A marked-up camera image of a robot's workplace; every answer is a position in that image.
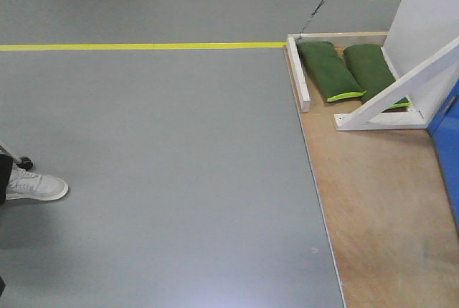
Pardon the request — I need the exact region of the white wall panel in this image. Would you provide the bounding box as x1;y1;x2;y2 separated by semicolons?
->
384;0;458;127

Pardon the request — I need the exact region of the blue door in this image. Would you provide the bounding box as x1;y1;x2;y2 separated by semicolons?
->
427;82;459;233

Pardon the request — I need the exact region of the green sandbag right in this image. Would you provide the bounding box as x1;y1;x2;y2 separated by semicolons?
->
344;44;395;103

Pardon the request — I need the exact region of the wooden base platform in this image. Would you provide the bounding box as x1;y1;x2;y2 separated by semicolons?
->
283;31;459;308

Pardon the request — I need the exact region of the white sneaker front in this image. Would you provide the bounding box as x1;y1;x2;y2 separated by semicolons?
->
6;167;69;201

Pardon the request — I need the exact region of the white wooden edge rail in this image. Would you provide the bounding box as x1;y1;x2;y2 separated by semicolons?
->
286;34;311;113

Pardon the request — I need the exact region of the green sandbag left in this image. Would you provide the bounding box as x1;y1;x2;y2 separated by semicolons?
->
297;42;366;103

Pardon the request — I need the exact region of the white door frame brace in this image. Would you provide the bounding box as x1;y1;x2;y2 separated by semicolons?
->
334;38;458;131

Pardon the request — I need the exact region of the green sandbag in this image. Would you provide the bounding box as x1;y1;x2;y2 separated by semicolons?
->
344;44;395;103
297;42;366;103

